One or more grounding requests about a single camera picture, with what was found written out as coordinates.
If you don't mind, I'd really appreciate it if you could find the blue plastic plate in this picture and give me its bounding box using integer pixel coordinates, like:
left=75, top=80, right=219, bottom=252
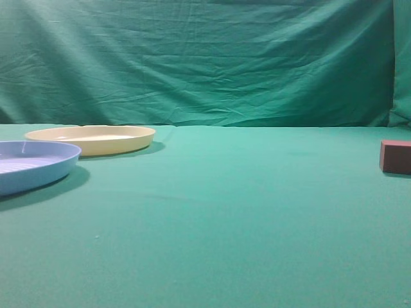
left=1, top=141, right=82, bottom=196

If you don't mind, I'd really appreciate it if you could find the green backdrop cloth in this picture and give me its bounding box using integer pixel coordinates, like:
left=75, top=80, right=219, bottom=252
left=1, top=1, right=410, bottom=127

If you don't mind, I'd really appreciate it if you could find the yellow plastic plate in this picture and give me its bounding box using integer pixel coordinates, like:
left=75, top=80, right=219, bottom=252
left=25, top=125, right=155, bottom=157

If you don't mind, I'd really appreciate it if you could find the red-brown cube block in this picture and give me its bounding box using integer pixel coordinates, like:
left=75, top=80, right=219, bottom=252
left=380, top=140, right=411, bottom=175

